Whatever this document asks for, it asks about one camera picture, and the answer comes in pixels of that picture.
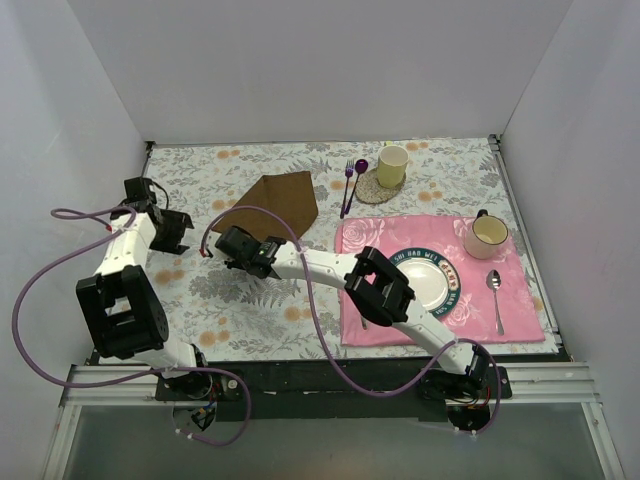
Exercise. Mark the white plate green rim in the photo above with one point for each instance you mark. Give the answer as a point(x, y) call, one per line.
point(433, 278)

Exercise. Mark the speckled round coaster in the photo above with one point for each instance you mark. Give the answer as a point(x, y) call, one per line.
point(369, 191)

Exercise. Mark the brown cloth napkin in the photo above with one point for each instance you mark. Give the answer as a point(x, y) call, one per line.
point(290, 196)

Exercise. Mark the silver metal spoon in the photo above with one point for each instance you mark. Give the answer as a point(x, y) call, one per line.
point(494, 282)

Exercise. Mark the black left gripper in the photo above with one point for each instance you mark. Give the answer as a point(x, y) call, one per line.
point(175, 228)

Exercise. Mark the cream mug dark rim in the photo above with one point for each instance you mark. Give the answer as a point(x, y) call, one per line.
point(485, 236)

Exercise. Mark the floral tablecloth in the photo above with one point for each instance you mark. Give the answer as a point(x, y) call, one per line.
point(231, 316)

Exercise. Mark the purple plastic spoon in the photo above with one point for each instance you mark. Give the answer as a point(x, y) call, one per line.
point(361, 166)

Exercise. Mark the pale yellow cup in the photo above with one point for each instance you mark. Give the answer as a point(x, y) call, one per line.
point(392, 163)

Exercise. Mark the pink floral placemat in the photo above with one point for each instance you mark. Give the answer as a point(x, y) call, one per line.
point(474, 315)

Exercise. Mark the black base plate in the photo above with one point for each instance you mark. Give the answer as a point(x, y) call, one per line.
point(311, 389)

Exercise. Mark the purple plastic fork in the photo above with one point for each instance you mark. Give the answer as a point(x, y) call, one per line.
point(348, 173)

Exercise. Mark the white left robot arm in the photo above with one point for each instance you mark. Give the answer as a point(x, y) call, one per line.
point(124, 315)

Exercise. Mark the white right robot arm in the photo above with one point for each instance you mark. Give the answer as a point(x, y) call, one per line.
point(380, 291)

